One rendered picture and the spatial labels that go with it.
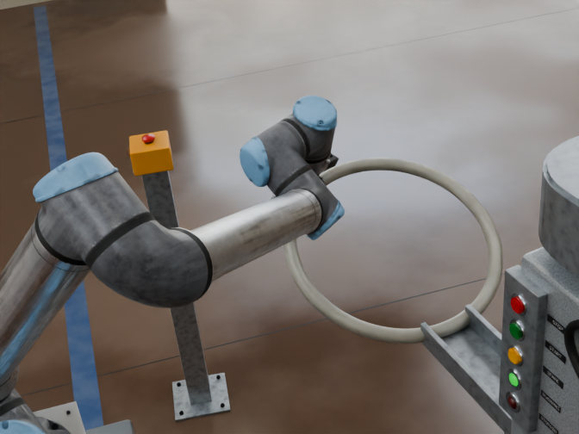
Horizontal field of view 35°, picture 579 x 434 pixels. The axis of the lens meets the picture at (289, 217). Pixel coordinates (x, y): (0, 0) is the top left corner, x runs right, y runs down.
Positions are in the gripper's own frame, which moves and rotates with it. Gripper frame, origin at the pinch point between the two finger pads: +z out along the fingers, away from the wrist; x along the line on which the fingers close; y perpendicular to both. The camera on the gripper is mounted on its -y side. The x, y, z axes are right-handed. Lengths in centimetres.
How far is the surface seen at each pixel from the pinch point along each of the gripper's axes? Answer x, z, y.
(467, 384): 52, -12, 24
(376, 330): 31.4, -7.7, 21.7
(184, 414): -30, 138, 10
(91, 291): -108, 174, -24
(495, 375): 56, -11, 18
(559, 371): 64, -51, 36
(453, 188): 26.5, -7.3, -21.7
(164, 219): -55, 64, -13
